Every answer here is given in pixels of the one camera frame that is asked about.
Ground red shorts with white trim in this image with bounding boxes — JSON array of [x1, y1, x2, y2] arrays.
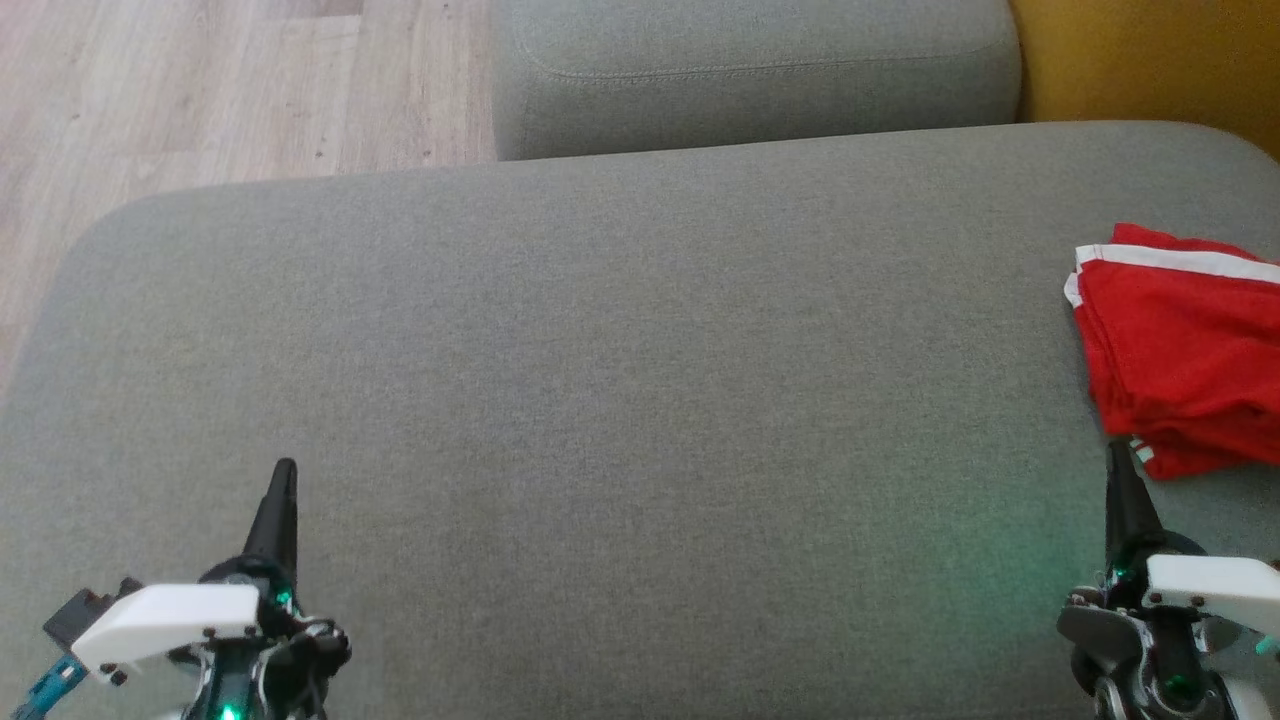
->
[[1064, 222, 1280, 446]]

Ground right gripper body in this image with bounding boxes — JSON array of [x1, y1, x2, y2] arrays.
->
[[1107, 534, 1280, 637]]

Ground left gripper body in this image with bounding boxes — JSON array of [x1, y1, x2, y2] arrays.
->
[[70, 555, 336, 688]]

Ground blue left camera cable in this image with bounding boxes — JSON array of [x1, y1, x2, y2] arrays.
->
[[8, 655, 88, 720]]

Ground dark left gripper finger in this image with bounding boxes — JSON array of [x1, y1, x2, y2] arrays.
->
[[244, 459, 300, 573]]

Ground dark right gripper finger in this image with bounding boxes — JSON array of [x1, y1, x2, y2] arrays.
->
[[1104, 439, 1164, 562]]

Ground grey fabric sofa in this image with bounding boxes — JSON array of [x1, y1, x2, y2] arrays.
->
[[0, 120, 1280, 720]]

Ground yellow sofa cushion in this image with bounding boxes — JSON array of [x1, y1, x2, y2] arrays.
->
[[1008, 0, 1280, 163]]

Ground small grey sofa cushion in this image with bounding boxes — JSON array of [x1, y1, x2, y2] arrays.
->
[[493, 0, 1023, 162]]

